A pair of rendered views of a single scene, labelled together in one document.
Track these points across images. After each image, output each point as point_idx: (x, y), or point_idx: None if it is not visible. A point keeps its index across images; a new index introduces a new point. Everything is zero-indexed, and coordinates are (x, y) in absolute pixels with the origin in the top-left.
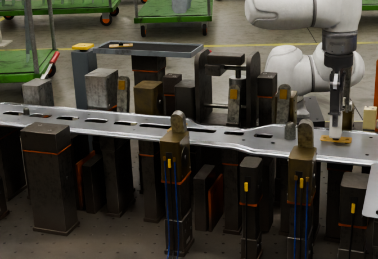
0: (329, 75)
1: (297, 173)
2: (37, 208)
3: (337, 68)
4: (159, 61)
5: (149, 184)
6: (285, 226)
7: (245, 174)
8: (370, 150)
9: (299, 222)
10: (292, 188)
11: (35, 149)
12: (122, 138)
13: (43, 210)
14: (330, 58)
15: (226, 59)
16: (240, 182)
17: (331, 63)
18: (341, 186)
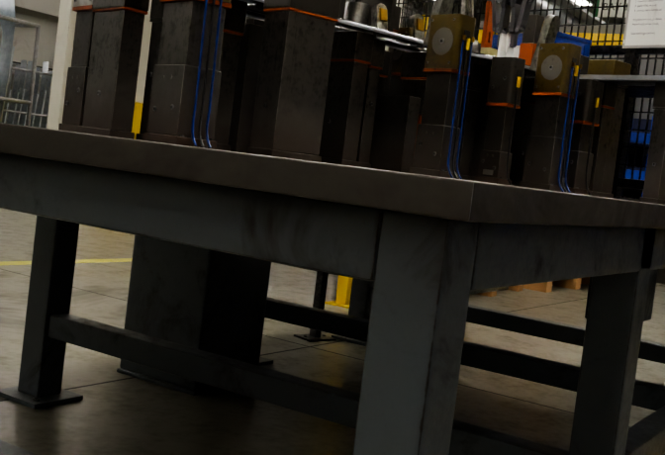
0: None
1: (574, 60)
2: (286, 113)
3: None
4: None
5: (357, 107)
6: (463, 168)
7: (518, 67)
8: None
9: (563, 119)
10: (568, 77)
11: (310, 8)
12: None
13: (293, 118)
14: None
15: None
16: (512, 77)
17: None
18: (589, 79)
